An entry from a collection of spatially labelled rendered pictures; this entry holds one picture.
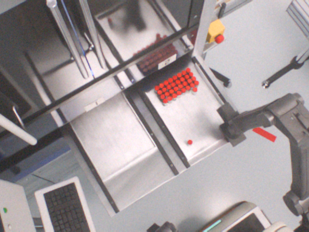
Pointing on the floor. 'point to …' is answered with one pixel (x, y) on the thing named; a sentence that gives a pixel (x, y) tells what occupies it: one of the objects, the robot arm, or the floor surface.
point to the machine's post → (206, 14)
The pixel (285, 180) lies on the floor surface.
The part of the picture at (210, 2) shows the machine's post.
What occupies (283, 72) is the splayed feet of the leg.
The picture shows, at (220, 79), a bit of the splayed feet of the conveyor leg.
